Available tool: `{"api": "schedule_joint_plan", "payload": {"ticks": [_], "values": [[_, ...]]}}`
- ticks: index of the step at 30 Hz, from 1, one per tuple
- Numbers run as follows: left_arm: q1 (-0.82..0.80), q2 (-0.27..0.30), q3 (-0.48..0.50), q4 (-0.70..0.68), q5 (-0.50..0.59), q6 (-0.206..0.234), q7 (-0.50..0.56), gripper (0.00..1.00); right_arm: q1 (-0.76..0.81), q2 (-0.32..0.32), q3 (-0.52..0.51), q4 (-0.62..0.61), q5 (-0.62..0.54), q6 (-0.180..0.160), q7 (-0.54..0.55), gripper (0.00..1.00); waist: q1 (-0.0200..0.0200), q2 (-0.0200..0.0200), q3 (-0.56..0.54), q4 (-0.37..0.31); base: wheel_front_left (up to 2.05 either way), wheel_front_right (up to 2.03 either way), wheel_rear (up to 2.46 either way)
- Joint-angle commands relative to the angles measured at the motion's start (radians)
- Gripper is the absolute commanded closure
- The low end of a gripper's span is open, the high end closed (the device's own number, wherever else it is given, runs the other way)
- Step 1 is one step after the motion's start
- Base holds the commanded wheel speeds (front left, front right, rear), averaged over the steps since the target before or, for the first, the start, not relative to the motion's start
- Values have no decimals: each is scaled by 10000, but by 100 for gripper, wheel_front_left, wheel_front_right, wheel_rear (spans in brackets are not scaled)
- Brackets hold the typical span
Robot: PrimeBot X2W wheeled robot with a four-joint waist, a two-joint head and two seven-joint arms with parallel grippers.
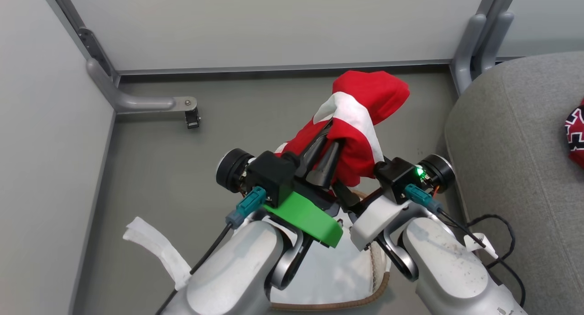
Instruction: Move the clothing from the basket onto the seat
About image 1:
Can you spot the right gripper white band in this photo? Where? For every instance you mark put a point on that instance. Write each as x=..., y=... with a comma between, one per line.
x=376, y=221

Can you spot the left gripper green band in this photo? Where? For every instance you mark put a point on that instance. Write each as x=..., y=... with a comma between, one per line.
x=305, y=217

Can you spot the red and white jacket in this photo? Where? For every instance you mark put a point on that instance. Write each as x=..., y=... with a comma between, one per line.
x=365, y=96

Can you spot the red jersey with black letters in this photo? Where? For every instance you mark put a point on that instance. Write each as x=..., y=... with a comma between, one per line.
x=576, y=132

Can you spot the wicker laundry basket white liner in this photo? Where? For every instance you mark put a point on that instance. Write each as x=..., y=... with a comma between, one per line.
x=328, y=278

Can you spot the black round right wrist motor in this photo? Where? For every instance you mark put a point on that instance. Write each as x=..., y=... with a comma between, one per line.
x=440, y=169

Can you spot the black caster wheel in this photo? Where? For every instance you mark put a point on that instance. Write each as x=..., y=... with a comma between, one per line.
x=192, y=119

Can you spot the grey fabric sofa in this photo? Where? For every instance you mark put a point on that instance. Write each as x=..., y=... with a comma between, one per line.
x=524, y=169

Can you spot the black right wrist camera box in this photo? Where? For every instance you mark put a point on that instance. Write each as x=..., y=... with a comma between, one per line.
x=394, y=178

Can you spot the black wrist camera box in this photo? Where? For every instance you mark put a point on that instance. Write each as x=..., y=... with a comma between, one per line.
x=394, y=178
x=271, y=176

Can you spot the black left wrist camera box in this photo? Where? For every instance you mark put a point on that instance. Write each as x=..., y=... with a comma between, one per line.
x=271, y=176

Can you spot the grey partition bottom rail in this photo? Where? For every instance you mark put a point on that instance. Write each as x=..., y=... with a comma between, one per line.
x=273, y=69

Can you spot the grey double partition post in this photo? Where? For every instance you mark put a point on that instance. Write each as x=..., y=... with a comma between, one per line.
x=465, y=55

